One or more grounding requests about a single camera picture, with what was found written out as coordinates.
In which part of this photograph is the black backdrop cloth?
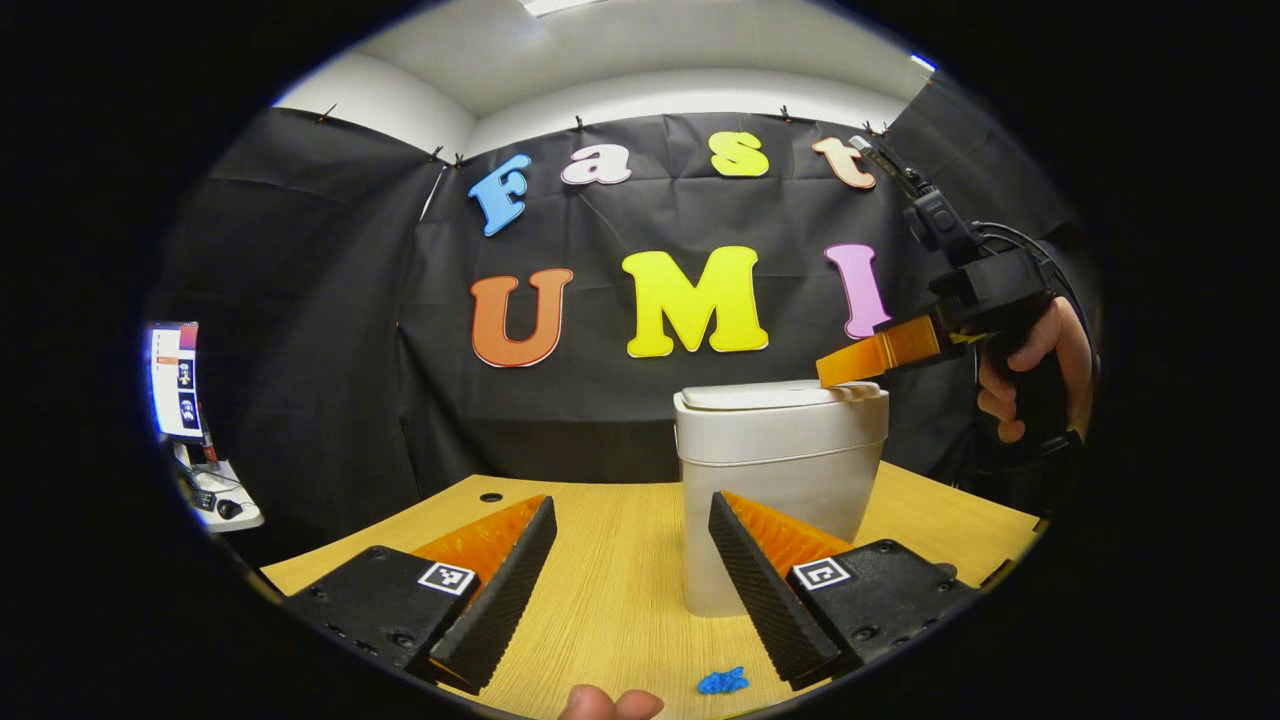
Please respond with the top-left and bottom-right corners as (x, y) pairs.
(150, 75), (1106, 541)

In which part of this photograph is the white side table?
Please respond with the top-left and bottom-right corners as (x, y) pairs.
(175, 445), (266, 533)

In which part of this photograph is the white desktop garbage bin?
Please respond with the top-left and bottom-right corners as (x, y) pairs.
(673, 379), (890, 618)

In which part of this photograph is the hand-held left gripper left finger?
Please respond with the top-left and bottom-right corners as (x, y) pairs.
(283, 494), (558, 696)

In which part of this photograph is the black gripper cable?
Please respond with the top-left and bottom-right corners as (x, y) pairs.
(975, 222), (1086, 331)

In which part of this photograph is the computer monitor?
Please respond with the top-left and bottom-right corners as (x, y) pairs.
(148, 320), (206, 444)

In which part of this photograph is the wooden desktop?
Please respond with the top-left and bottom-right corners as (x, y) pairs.
(260, 462), (1046, 720)

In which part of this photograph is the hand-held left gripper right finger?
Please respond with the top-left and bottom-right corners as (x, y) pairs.
(708, 490), (981, 691)

